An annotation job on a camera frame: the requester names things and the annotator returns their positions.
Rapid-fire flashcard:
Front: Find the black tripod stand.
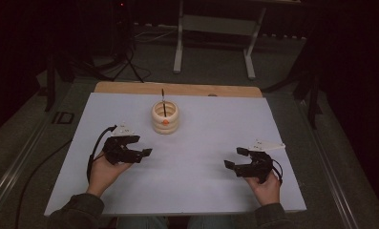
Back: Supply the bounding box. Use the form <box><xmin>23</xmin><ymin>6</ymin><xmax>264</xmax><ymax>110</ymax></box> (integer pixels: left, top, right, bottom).
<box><xmin>109</xmin><ymin>0</ymin><xmax>147</xmax><ymax>84</ymax></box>

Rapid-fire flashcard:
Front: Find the black metal stand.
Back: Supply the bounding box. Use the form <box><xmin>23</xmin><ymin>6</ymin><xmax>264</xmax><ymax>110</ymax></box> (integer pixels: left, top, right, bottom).
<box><xmin>290</xmin><ymin>60</ymin><xmax>326</xmax><ymax>131</ymax></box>

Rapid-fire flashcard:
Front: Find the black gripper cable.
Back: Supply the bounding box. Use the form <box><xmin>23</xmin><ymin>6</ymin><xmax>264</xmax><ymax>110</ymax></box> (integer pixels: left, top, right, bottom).
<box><xmin>86</xmin><ymin>124</ymin><xmax>118</xmax><ymax>184</ymax></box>
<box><xmin>270</xmin><ymin>157</ymin><xmax>284</xmax><ymax>186</ymax></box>

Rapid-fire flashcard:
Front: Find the person's left hand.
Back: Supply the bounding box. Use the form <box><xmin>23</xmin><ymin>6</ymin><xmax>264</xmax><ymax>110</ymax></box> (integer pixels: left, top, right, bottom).
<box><xmin>86</xmin><ymin>152</ymin><xmax>133</xmax><ymax>198</ymax></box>

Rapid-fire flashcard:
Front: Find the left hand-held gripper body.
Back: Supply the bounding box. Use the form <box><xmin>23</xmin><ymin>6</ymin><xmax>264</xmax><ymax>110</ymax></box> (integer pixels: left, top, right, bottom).
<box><xmin>102</xmin><ymin>122</ymin><xmax>140</xmax><ymax>165</ymax></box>

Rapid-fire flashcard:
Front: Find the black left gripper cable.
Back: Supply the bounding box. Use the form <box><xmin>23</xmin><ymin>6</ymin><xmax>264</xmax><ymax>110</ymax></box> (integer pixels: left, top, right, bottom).
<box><xmin>86</xmin><ymin>124</ymin><xmax>118</xmax><ymax>184</ymax></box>

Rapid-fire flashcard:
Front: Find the wooden table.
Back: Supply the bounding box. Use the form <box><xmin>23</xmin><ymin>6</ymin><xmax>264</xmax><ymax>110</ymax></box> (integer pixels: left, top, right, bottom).
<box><xmin>94</xmin><ymin>81</ymin><xmax>263</xmax><ymax>98</ymax></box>

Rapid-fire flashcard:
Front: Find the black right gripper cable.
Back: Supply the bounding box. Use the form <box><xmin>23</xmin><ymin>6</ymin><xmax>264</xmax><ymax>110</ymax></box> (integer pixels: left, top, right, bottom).
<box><xmin>270</xmin><ymin>157</ymin><xmax>284</xmax><ymax>186</ymax></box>

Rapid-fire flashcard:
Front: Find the white metal desk frame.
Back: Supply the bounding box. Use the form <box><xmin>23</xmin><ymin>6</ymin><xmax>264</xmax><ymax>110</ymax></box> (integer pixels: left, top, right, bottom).
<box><xmin>173</xmin><ymin>0</ymin><xmax>301</xmax><ymax>81</ymax></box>

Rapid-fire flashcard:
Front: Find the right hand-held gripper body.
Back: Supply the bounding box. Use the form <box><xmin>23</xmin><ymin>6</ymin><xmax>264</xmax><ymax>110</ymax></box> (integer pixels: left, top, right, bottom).
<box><xmin>235</xmin><ymin>138</ymin><xmax>286</xmax><ymax>185</ymax></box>

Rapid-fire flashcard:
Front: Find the black floor cable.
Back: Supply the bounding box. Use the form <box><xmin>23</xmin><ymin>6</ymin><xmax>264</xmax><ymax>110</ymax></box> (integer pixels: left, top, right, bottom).
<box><xmin>14</xmin><ymin>138</ymin><xmax>74</xmax><ymax>229</ymax></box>

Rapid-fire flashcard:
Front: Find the cream ribbed brush holder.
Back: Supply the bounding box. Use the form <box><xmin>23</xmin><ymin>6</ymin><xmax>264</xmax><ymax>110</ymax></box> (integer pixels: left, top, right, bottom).
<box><xmin>151</xmin><ymin>99</ymin><xmax>180</xmax><ymax>135</ymax></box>

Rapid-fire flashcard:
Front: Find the metal floor rail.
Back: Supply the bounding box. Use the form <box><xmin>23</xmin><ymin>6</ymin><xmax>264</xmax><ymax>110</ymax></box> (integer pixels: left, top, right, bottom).
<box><xmin>296</xmin><ymin>96</ymin><xmax>362</xmax><ymax>229</ymax></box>
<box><xmin>0</xmin><ymin>118</ymin><xmax>53</xmax><ymax>219</ymax></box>

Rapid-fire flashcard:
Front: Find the thin black-tipped brush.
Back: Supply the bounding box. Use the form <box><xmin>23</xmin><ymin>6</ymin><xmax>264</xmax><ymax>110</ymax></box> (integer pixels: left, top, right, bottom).
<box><xmin>160</xmin><ymin>88</ymin><xmax>168</xmax><ymax>118</ymax></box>

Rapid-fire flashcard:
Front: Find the person's right hand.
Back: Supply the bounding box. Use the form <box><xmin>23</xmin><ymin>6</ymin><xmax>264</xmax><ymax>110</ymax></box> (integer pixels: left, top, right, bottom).
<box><xmin>244</xmin><ymin>173</ymin><xmax>282</xmax><ymax>207</ymax></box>

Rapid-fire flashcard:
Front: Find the black rectangular floor frame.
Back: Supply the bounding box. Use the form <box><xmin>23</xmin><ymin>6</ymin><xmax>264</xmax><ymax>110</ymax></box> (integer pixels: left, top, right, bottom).
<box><xmin>51</xmin><ymin>111</ymin><xmax>75</xmax><ymax>126</ymax></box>

